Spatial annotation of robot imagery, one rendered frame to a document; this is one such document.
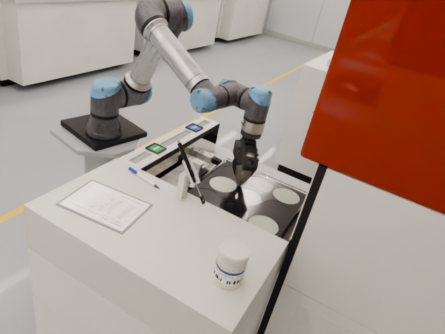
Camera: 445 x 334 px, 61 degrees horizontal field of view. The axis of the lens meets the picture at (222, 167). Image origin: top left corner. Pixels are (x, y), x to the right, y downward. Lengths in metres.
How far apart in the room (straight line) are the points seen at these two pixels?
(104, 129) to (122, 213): 0.66
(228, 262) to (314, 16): 8.66
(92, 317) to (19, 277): 1.14
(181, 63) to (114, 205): 0.49
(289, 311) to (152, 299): 0.48
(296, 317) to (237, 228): 0.34
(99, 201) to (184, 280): 0.35
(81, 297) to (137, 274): 0.27
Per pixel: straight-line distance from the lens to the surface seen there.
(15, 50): 4.24
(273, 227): 1.22
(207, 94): 1.15
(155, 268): 0.92
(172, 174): 1.40
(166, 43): 1.28
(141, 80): 1.63
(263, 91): 1.20
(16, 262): 2.34
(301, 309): 1.20
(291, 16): 9.46
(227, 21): 7.62
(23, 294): 2.18
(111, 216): 1.05
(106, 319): 1.11
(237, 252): 0.86
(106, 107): 1.61
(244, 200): 1.30
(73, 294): 1.15
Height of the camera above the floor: 1.63
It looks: 30 degrees down
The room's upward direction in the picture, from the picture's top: 12 degrees clockwise
